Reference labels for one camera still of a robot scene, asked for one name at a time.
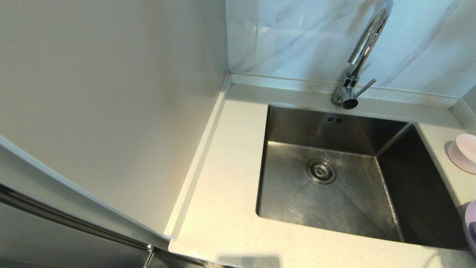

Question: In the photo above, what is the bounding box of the chrome gooseneck faucet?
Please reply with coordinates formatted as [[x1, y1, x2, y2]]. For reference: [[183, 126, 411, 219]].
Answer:
[[332, 0, 394, 110]]

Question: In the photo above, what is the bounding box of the chrome bar handle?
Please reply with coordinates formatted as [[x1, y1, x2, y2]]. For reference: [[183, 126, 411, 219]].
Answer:
[[0, 182, 155, 253]]

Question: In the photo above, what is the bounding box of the white tall cabinet panel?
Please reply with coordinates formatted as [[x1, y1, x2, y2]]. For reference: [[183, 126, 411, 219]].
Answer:
[[0, 0, 229, 249]]

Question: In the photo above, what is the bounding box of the pink bowl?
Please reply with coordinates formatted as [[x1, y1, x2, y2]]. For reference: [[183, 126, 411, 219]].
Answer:
[[447, 134, 476, 174]]

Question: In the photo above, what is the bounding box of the stainless steel sink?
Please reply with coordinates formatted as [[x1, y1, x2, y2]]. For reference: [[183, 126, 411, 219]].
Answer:
[[256, 104, 470, 250]]

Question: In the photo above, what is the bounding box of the round metal drain strainer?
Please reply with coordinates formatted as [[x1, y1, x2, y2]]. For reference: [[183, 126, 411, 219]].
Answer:
[[306, 159, 337, 185]]

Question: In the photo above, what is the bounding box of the lilac plate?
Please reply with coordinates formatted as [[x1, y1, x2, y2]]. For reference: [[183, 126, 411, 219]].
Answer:
[[464, 201, 476, 256]]

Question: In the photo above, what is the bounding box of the grey appliance front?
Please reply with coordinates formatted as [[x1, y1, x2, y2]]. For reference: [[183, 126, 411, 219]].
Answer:
[[0, 181, 209, 268]]

